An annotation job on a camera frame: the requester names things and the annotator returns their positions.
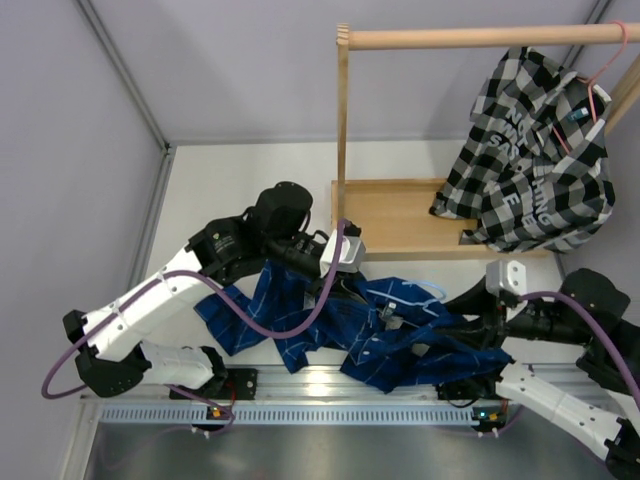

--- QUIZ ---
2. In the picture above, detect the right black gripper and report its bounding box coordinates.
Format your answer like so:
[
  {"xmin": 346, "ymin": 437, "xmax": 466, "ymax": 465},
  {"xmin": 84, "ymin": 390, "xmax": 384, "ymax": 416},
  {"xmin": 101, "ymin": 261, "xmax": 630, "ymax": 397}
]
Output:
[{"xmin": 430, "ymin": 276, "xmax": 593, "ymax": 350}]

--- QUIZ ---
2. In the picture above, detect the blue wire hanger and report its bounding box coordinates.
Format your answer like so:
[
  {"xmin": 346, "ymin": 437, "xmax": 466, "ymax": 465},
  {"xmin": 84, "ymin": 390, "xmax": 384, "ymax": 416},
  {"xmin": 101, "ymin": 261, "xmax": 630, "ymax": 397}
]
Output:
[{"xmin": 385, "ymin": 280, "xmax": 447, "ymax": 312}]

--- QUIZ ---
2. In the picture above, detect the blue plaid shirt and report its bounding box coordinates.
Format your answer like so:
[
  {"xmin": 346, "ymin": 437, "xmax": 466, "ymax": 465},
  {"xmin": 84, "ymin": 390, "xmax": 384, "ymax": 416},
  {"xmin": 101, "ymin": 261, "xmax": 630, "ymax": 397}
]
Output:
[{"xmin": 194, "ymin": 261, "xmax": 511, "ymax": 393}]

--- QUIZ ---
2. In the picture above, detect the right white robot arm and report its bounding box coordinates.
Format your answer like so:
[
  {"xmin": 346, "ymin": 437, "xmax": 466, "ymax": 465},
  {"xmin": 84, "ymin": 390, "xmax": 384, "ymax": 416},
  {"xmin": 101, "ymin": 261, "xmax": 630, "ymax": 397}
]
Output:
[{"xmin": 435, "ymin": 260, "xmax": 639, "ymax": 479}]

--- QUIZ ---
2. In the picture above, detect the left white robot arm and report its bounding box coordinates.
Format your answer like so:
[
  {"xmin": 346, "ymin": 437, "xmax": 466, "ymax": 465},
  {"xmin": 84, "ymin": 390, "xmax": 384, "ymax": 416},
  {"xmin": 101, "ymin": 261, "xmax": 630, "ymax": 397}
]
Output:
[{"xmin": 63, "ymin": 181, "xmax": 323, "ymax": 399}]

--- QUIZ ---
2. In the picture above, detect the black white checkered shirt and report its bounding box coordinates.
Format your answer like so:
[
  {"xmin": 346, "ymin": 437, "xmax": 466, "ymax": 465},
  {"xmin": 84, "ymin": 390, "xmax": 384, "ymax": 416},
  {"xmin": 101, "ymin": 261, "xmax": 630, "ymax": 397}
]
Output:
[{"xmin": 429, "ymin": 47, "xmax": 615, "ymax": 253}]

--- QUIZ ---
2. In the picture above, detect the wooden clothes rack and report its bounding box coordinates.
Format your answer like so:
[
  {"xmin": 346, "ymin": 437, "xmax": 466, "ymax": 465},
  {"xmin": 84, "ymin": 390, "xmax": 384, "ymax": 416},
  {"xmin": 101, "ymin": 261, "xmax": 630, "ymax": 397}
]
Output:
[{"xmin": 331, "ymin": 23, "xmax": 639, "ymax": 261}]

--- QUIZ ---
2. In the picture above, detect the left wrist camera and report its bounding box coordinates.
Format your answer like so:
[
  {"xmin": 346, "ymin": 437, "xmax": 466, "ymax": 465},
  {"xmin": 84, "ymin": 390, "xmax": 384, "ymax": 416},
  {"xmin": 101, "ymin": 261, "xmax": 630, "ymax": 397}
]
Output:
[{"xmin": 319, "ymin": 219, "xmax": 366, "ymax": 278}]

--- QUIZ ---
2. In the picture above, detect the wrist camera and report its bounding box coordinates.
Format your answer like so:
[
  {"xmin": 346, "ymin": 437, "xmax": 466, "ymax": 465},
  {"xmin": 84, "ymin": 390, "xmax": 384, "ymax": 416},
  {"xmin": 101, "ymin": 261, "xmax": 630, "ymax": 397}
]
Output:
[
  {"xmin": 485, "ymin": 260, "xmax": 527, "ymax": 307},
  {"xmin": 319, "ymin": 219, "xmax": 366, "ymax": 278}
]

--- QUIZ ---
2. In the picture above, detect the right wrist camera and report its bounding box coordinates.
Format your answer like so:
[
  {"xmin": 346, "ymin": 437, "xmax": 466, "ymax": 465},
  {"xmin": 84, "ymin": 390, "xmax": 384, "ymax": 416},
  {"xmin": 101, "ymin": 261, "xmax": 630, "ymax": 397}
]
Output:
[{"xmin": 485, "ymin": 260, "xmax": 527, "ymax": 307}]

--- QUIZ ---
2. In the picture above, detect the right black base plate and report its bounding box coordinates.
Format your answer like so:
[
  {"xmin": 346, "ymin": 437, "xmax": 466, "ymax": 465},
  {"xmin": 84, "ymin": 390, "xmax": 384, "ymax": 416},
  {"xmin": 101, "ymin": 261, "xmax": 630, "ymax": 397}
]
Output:
[{"xmin": 436, "ymin": 378, "xmax": 487, "ymax": 402}]

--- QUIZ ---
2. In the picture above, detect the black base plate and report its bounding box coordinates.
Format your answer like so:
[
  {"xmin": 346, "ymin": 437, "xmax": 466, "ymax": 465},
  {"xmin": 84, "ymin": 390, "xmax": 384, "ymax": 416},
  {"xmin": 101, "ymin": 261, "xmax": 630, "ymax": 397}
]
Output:
[
  {"xmin": 436, "ymin": 378, "xmax": 487, "ymax": 402},
  {"xmin": 178, "ymin": 367, "xmax": 258, "ymax": 400}
]

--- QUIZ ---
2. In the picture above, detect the aluminium mounting rail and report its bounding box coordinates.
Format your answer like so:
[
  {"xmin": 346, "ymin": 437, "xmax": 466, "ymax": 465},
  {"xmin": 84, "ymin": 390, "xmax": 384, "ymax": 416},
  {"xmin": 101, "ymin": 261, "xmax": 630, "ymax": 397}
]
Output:
[{"xmin": 82, "ymin": 363, "xmax": 616, "ymax": 401}]

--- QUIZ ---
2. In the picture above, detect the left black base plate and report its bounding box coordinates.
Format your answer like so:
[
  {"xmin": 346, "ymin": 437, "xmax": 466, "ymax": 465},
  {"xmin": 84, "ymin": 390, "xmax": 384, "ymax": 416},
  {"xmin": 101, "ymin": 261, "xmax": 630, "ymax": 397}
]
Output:
[{"xmin": 178, "ymin": 367, "xmax": 258, "ymax": 400}]

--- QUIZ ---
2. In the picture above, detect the grey corner frame post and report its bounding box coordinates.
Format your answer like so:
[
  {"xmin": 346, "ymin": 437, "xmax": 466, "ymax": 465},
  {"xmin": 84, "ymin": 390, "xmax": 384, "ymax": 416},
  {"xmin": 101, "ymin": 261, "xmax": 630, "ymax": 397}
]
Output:
[{"xmin": 73, "ymin": 0, "xmax": 170, "ymax": 153}]

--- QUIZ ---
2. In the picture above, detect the slotted grey cable duct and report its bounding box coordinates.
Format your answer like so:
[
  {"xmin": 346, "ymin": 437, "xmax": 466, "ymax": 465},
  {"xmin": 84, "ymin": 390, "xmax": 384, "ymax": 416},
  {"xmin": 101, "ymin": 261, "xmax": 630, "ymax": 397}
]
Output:
[{"xmin": 101, "ymin": 403, "xmax": 479, "ymax": 426}]

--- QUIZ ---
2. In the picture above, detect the pink wire hanger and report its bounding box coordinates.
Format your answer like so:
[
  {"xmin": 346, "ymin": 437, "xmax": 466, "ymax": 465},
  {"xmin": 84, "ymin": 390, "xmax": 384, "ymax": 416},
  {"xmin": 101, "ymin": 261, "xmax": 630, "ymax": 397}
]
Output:
[{"xmin": 552, "ymin": 20, "xmax": 631, "ymax": 155}]

